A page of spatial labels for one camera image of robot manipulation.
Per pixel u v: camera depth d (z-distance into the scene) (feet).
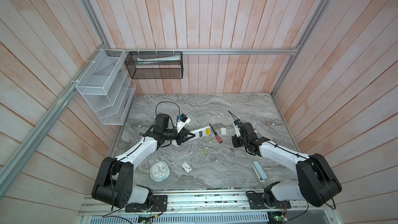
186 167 2.75
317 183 1.39
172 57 2.97
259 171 2.62
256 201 2.40
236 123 2.69
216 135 3.19
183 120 2.38
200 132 2.63
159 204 2.40
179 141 2.44
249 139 2.26
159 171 2.66
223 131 3.28
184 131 2.46
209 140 3.13
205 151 2.96
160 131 2.22
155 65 3.40
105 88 2.16
